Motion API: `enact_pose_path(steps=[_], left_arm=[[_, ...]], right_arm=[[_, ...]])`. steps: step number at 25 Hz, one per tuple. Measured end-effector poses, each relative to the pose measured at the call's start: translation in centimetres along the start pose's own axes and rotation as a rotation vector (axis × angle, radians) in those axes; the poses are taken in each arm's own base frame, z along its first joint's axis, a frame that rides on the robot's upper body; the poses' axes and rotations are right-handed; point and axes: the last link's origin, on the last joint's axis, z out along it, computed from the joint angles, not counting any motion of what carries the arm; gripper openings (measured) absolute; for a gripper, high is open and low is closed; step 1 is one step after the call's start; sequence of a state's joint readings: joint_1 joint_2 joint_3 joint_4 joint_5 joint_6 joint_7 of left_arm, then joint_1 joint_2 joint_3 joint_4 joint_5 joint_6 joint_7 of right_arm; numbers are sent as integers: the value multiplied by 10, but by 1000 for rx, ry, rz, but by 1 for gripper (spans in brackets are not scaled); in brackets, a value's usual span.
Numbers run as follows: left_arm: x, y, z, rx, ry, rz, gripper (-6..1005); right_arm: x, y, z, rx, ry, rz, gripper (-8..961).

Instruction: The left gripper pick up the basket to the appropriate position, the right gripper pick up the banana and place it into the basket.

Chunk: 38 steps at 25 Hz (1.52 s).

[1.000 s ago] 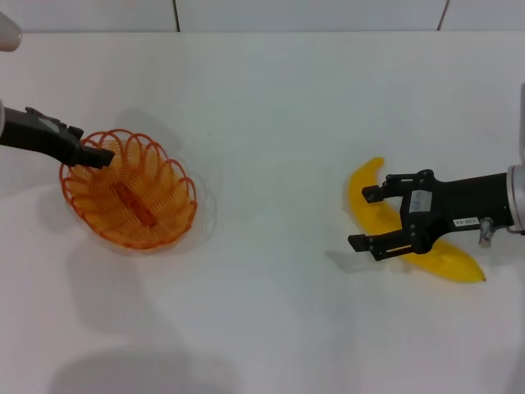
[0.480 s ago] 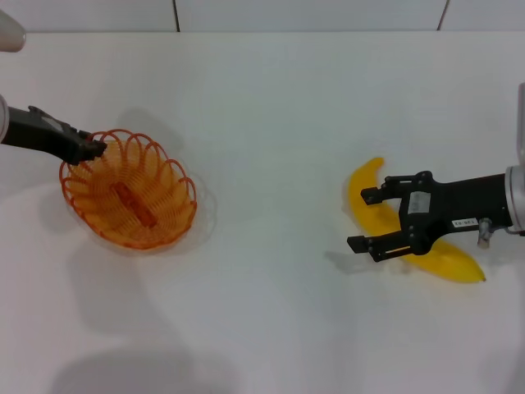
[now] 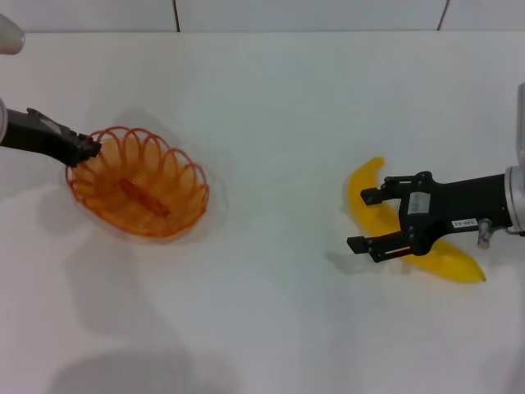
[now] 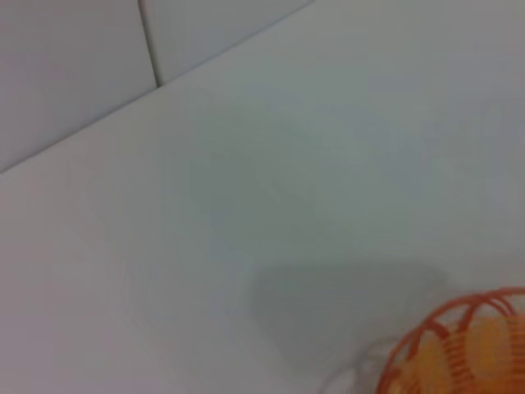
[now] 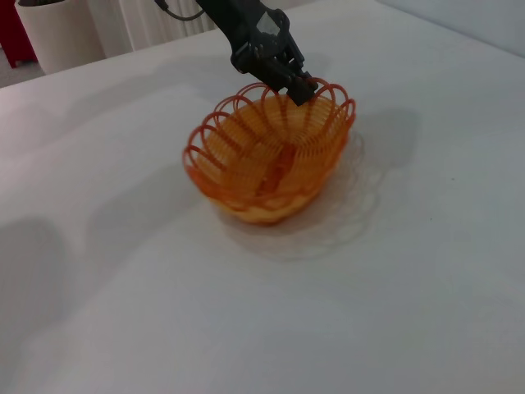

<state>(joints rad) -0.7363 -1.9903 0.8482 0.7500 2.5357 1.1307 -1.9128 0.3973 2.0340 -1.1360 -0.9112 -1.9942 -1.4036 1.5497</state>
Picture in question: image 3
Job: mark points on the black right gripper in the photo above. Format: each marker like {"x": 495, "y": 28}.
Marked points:
{"x": 463, "y": 199}

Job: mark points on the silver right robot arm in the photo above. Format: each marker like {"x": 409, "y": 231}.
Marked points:
{"x": 517, "y": 197}

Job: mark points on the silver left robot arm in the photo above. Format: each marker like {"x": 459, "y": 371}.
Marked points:
{"x": 9, "y": 37}

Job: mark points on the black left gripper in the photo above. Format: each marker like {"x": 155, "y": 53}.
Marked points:
{"x": 37, "y": 137}

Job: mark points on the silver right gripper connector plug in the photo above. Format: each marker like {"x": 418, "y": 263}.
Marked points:
{"x": 485, "y": 234}

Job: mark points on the yellow banana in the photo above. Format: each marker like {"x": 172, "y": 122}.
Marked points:
{"x": 365, "y": 184}

